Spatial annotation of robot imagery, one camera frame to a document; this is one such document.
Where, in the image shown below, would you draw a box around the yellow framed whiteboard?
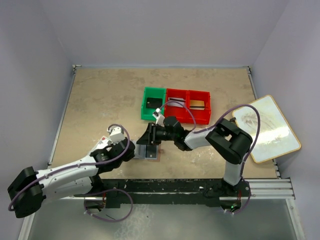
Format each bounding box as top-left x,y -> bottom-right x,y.
232,95 -> 301,164

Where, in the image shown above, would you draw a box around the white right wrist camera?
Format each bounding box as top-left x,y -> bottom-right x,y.
152,108 -> 165,126

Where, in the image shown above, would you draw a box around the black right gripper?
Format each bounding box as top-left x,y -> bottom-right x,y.
137,122 -> 177,146

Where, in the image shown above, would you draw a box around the pink leather card holder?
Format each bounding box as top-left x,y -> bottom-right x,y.
133,141 -> 161,162

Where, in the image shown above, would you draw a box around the silver magnetic stripe cards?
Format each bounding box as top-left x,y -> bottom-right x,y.
167,97 -> 186,108

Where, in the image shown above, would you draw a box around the red plastic bin right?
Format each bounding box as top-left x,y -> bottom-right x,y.
188,90 -> 211,125

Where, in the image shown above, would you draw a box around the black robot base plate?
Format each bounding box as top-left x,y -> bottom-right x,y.
73,169 -> 251,210

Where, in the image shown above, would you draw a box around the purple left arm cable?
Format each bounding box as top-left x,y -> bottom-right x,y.
7,123 -> 135,223

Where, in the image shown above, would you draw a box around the green plastic bin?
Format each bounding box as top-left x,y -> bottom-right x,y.
140,87 -> 166,121

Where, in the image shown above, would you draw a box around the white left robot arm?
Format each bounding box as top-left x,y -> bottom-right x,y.
7,137 -> 136,218

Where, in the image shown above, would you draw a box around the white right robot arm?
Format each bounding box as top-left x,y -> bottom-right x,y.
136,116 -> 253,196

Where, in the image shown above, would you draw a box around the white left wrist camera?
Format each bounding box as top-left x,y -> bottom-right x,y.
108,126 -> 125,144

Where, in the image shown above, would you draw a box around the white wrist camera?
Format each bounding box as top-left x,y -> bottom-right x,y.
152,108 -> 165,126
108,126 -> 125,144

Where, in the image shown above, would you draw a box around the black card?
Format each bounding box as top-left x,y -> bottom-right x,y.
145,145 -> 158,160

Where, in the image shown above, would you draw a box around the red plastic bin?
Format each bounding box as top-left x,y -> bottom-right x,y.
164,88 -> 189,124
188,90 -> 211,125

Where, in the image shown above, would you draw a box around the red plastic bin middle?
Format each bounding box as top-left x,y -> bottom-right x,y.
164,88 -> 189,124

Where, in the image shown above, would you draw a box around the gold magnetic stripe cards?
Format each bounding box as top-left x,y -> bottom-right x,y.
189,99 -> 205,110

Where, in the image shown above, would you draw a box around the black VIP cards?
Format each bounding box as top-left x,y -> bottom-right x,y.
145,97 -> 163,109

